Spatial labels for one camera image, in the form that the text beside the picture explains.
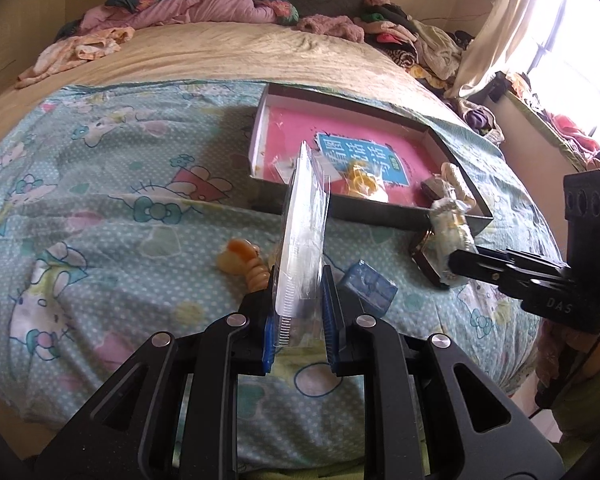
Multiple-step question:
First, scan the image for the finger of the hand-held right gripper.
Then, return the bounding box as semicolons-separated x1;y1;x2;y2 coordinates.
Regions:
447;249;556;303
475;246;568;276

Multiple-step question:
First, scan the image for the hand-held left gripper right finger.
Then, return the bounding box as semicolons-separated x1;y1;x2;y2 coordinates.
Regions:
321;267;566;480

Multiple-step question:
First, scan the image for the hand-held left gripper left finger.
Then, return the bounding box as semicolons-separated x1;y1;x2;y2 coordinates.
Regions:
32;267;278;480

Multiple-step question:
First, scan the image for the pearl hair tie packet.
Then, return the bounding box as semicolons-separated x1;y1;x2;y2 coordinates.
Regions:
427;185;476;261

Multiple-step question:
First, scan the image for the small dark grey box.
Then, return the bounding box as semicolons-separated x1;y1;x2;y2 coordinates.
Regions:
420;174;451;200

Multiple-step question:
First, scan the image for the large clear plastic packet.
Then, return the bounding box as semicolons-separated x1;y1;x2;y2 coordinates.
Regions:
272;140;333;348

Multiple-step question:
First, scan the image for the grey cardboard box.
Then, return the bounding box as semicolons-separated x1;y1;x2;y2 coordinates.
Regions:
247;82;496;233

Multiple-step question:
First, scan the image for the yellow rings packet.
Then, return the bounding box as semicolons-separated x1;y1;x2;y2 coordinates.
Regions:
340;157;388;201

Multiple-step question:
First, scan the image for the small clear earring packet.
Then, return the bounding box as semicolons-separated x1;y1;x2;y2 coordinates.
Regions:
272;155;301;181

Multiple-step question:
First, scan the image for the person's right forearm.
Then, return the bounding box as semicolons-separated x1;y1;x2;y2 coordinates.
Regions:
550;327;600;443

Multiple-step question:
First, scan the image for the dark brown-rimmed hair clip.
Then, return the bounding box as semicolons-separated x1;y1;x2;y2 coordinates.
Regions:
409;227;456;290

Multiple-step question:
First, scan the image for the small blue box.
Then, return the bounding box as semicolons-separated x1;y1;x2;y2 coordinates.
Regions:
337;259;399;318

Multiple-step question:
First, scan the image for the orange hair claw clip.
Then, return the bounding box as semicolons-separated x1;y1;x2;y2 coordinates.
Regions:
216;239;276;293

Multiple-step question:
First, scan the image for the pink cloth on sill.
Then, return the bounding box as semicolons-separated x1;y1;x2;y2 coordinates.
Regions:
550;112;600;171

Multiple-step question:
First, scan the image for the purple cloth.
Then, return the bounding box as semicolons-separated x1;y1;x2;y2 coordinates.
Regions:
455;97;506;143

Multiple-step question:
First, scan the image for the cat-print blue blanket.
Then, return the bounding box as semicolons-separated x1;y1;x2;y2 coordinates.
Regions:
0;77;566;461

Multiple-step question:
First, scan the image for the black object by curtain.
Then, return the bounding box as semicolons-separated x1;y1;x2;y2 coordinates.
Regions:
487;71;511;103

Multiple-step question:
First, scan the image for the pink book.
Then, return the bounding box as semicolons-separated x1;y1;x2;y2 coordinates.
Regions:
252;102;438;208

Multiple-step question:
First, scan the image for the pile of clothes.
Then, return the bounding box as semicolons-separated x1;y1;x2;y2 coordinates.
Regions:
352;0;476;88

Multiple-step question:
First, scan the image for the window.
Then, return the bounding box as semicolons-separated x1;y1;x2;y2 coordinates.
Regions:
525;0;600;146

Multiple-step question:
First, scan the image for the cream curtain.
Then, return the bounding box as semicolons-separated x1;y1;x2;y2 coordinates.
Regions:
442;0;576;101

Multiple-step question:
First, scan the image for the pink fuzzy garment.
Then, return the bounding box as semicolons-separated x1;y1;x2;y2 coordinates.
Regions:
295;14;366;43

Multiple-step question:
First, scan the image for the beige bedspread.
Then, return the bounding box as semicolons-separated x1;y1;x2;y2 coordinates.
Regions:
0;20;461;171

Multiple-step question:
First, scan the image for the small floral pillow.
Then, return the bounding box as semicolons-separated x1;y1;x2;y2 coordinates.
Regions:
257;0;301;26

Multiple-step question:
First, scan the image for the pink quilt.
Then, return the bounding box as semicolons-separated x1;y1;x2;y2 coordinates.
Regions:
80;0;281;31

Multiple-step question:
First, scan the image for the peach garment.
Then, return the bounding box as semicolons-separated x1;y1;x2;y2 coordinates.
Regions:
15;27;136;90

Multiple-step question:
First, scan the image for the cream wardrobe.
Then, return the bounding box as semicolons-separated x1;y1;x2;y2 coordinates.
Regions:
0;0;116;111

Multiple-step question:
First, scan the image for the black cable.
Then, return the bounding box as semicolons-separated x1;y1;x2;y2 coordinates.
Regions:
527;330;600;421

